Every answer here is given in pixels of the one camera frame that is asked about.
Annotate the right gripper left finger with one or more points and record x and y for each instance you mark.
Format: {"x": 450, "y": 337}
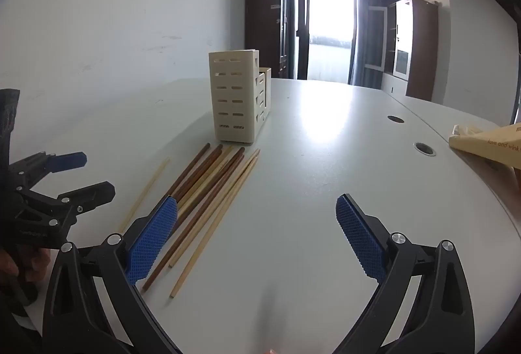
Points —
{"x": 93, "y": 304}

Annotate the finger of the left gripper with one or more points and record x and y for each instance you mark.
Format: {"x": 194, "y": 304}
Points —
{"x": 87, "y": 195}
{"x": 27, "y": 172}

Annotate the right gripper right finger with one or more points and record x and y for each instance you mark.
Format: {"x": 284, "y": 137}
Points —
{"x": 441, "y": 318}

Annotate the dark brown wooden chopstick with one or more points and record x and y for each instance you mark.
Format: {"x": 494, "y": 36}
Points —
{"x": 198, "y": 204}
{"x": 179, "y": 180}
{"x": 197, "y": 173}

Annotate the person left hand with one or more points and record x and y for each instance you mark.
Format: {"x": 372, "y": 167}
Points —
{"x": 35, "y": 264}

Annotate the beige paper bag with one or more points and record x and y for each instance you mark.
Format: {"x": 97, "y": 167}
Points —
{"x": 501, "y": 145}

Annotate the cream plastic utensil holder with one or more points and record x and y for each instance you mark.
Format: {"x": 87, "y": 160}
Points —
{"x": 240, "y": 93}

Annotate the white and brown cabinet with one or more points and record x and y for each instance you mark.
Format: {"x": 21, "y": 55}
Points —
{"x": 416, "y": 37}

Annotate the dark brown wardrobe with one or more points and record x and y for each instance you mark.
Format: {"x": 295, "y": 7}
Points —
{"x": 266, "y": 31}

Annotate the dark blue curtain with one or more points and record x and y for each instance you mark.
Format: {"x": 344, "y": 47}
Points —
{"x": 368, "y": 44}

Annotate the glass balcony door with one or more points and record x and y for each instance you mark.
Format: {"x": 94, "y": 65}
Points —
{"x": 324, "y": 35}

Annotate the table cable grommet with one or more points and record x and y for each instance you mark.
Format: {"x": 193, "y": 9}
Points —
{"x": 395, "y": 119}
{"x": 425, "y": 149}

